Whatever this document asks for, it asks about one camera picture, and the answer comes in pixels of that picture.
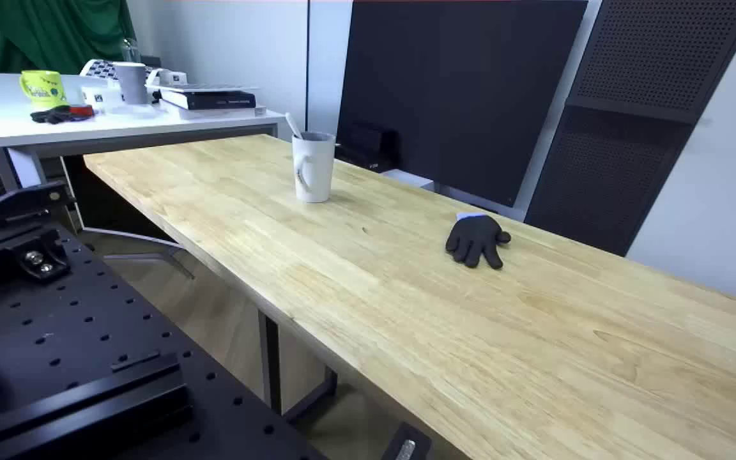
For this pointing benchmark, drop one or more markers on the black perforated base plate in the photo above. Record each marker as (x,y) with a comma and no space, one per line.
(70,334)

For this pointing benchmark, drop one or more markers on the black clamp mount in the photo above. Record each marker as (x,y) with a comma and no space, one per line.
(11,208)

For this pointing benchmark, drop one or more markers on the white low platform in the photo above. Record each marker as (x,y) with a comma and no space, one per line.
(410,180)

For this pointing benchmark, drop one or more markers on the black rail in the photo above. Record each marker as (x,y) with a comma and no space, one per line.
(70,410)

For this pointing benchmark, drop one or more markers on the green curtain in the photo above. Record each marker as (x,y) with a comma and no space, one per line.
(38,28)

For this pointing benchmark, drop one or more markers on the black floor foot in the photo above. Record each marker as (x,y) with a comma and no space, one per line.
(408,445)

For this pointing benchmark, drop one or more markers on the white checkered object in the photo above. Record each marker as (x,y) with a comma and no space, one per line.
(98,79)

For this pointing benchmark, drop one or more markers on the grey mug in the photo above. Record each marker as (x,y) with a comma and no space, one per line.
(134,83)

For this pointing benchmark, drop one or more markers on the large dark panel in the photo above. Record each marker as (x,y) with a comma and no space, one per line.
(454,92)

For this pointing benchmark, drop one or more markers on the small black screwed bracket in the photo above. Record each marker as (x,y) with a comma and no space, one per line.
(42,261)

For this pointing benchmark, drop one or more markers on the white ceramic mug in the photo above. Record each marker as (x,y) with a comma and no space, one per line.
(312,175)

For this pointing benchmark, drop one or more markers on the thin silver pole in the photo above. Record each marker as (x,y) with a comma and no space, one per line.
(309,67)

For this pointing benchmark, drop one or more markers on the black work glove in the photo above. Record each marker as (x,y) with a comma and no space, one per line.
(473,238)

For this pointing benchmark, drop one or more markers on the black table leg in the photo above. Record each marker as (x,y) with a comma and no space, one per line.
(273,361)

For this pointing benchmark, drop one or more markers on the white diagonal beam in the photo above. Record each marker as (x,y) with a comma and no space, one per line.
(560,104)

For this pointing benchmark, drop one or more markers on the yellow-green cup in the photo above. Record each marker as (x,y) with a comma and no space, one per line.
(42,88)

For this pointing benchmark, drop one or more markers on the small white desk object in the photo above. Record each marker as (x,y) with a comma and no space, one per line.
(167,78)

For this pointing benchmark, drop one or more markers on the flat white box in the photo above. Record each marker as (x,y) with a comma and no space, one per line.
(212,99)

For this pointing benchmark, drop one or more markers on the dark perforated panel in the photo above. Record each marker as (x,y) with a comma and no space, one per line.
(633,128)

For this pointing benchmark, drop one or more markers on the white desk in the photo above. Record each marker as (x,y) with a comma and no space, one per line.
(11,119)

